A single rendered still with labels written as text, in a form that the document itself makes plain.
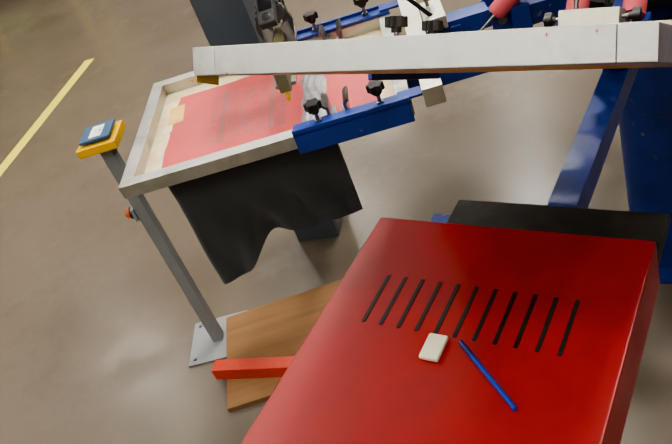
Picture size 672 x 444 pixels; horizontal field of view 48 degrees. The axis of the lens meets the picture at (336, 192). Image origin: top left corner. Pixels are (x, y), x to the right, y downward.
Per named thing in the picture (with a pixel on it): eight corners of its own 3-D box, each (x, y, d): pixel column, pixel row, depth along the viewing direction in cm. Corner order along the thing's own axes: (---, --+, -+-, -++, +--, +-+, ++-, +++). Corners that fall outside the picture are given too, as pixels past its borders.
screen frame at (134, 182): (124, 199, 200) (118, 188, 198) (158, 93, 247) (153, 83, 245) (415, 114, 188) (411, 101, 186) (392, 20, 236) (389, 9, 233)
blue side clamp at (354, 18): (300, 58, 238) (293, 38, 234) (300, 51, 242) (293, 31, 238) (393, 29, 233) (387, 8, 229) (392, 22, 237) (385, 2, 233)
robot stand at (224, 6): (306, 214, 335) (194, -43, 267) (345, 208, 330) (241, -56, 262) (298, 242, 321) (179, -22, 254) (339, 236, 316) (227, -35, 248)
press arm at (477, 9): (429, 45, 206) (425, 29, 203) (426, 36, 211) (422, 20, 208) (492, 26, 203) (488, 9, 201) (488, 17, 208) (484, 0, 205)
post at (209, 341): (189, 367, 282) (57, 163, 228) (196, 324, 300) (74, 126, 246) (244, 353, 279) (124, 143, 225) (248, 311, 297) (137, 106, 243)
